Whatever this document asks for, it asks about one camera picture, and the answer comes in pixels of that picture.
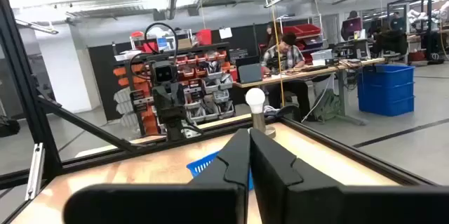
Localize blue plastic basket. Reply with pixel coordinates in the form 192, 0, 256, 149
185, 150, 255, 192

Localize red grey parts rack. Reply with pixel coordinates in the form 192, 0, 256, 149
112, 43, 239, 137

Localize purple lit monitor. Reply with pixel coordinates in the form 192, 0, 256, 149
342, 16, 363, 41

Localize yellow hanging cable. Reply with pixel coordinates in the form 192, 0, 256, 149
272, 6, 286, 107

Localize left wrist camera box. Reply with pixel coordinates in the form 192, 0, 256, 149
151, 60, 178, 85

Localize white metal bracket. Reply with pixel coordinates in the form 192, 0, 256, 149
25, 142, 46, 201

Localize wooden top desk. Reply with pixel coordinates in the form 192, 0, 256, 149
233, 57, 387, 126

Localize white light bulb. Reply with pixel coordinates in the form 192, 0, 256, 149
245, 87, 277, 139

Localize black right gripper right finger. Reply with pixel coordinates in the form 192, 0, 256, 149
249, 127, 449, 224

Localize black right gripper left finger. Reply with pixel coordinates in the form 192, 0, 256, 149
62, 128, 251, 224

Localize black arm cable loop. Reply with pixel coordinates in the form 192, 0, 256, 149
144, 22, 179, 65

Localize black aluminium table frame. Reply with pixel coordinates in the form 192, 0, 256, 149
0, 0, 438, 224

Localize red bucket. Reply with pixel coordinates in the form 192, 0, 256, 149
196, 29, 213, 46

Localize blue stacked crates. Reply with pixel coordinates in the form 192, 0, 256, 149
356, 64, 416, 117

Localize white clipped paper sheet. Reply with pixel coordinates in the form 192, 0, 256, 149
218, 26, 233, 40

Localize red bin shelf unit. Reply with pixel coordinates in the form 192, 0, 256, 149
280, 15, 326, 65

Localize clear plastic tub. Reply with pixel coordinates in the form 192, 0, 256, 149
310, 48, 333, 62

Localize grey laptop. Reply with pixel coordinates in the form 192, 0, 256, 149
238, 62, 263, 84

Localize green backpack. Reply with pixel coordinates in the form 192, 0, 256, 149
311, 88, 343, 123

